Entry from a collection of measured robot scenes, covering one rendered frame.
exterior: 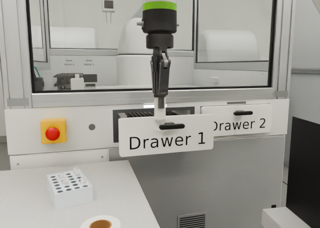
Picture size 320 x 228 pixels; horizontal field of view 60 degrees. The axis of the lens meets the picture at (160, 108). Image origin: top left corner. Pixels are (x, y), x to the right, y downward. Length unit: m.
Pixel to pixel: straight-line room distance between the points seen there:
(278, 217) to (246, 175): 0.53
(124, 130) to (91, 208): 0.23
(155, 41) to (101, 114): 0.33
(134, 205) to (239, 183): 0.60
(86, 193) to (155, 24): 0.44
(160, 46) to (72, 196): 0.42
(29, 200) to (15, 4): 0.55
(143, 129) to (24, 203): 0.35
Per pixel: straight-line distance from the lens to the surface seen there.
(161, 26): 0.73
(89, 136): 0.95
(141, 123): 0.79
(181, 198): 1.10
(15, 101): 0.95
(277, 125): 1.20
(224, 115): 1.04
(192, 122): 0.84
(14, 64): 0.94
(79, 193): 0.69
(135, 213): 0.64
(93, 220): 0.55
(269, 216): 0.67
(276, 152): 1.23
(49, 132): 0.87
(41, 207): 0.71
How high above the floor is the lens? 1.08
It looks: 9 degrees down
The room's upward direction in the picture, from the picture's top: straight up
